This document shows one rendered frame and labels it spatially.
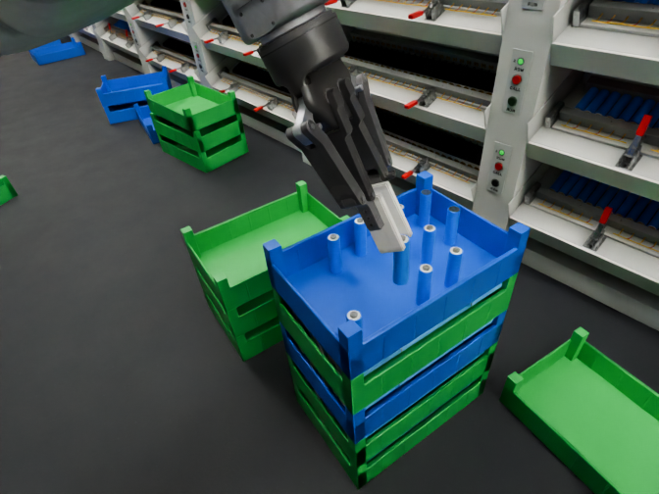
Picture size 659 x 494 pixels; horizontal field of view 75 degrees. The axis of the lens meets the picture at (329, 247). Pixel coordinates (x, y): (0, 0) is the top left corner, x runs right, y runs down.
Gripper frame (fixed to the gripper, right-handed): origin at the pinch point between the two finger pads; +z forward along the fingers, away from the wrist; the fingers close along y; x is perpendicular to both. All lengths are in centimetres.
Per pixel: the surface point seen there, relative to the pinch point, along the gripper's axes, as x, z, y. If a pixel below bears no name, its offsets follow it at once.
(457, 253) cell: 1.8, 12.2, -9.1
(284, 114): -79, 1, -90
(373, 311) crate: -8.6, 14.3, -0.8
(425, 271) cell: -0.8, 11.0, -4.2
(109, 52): -243, -64, -163
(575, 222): 8, 39, -54
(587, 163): 13, 24, -50
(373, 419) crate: -11.2, 27.1, 7.2
